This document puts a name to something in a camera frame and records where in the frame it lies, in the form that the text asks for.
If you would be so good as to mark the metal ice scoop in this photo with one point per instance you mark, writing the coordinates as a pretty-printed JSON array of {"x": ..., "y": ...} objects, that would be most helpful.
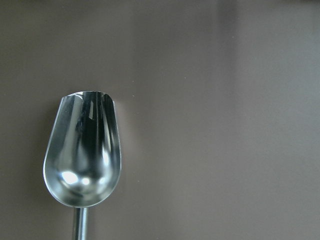
[{"x": 83, "y": 161}]

